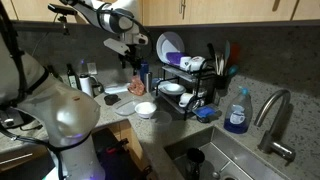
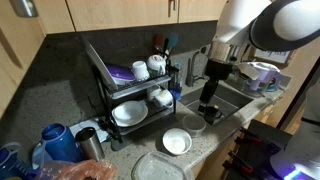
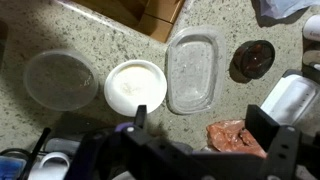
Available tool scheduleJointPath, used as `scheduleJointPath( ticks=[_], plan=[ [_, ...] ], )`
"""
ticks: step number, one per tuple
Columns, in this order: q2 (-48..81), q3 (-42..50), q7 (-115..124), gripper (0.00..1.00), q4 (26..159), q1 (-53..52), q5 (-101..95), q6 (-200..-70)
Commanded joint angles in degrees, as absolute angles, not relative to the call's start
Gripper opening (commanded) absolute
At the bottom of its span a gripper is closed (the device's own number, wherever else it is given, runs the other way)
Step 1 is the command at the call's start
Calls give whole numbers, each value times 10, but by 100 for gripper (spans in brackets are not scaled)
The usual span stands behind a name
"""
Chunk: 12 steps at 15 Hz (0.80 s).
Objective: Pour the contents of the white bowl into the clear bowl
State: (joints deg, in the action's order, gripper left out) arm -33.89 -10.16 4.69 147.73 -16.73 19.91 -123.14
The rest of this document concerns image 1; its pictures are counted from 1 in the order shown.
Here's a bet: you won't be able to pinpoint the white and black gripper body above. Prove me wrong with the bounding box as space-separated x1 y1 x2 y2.
103 33 149 69

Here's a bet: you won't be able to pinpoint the white ceramic bowl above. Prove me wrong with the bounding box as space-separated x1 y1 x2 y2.
135 102 157 119

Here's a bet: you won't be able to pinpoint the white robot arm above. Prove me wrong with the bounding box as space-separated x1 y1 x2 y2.
0 3 106 180

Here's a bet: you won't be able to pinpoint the white bowl on lower rack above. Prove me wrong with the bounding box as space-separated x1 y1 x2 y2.
160 83 186 95

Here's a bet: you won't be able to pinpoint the clear plastic bowl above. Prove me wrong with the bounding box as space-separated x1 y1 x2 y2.
150 111 172 131

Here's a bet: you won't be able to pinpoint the blue tumbler bottle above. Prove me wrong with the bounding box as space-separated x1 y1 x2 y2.
140 61 149 84

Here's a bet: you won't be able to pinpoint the silver metal cup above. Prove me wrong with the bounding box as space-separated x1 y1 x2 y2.
145 72 153 93

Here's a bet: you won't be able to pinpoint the large white plate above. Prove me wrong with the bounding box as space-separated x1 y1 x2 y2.
156 31 185 63

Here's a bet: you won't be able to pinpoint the red plastic bag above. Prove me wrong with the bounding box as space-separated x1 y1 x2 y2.
128 76 145 96

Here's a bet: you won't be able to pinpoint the purple plastic container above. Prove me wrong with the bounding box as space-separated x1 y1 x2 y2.
166 52 185 65

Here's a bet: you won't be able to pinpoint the white mug on rack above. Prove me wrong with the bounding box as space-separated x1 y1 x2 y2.
180 56 191 70

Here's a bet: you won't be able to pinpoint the clear rectangular container lid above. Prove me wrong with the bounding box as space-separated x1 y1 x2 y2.
112 100 140 116

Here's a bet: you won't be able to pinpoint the dark glass bottle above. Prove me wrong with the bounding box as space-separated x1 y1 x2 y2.
67 64 79 89

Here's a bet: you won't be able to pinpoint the black two-tier dish rack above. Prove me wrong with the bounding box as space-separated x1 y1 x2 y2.
155 60 216 119

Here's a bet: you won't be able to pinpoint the white mug lower rack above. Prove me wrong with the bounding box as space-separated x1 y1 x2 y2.
179 93 194 107

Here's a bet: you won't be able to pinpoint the teal spatula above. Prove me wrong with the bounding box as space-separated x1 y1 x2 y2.
224 40 231 67

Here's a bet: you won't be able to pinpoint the blue sponge in tray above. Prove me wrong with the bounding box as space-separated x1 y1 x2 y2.
193 104 221 123

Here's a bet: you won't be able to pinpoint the black utensil holder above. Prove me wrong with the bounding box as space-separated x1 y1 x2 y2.
214 75 229 90

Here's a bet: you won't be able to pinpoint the red spatula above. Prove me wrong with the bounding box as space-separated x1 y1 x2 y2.
229 43 240 65

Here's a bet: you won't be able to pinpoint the wooden upper cabinets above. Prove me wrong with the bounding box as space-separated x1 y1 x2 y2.
1 0 320 26

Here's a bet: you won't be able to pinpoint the blue dish soap bottle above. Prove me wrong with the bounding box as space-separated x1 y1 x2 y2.
224 87 253 134

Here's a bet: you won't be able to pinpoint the black cup in sink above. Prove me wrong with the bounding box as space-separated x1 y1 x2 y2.
185 148 205 180

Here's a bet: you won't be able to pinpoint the stainless steel sink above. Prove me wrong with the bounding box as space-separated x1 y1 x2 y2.
165 128 289 180

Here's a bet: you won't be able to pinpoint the stainless steel faucet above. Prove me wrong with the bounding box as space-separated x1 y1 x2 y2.
254 89 296 163

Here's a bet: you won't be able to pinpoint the white thermos with handle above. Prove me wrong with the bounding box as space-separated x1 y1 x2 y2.
79 74 104 97

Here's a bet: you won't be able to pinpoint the black camera on stand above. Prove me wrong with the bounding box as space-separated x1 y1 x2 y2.
48 3 77 35

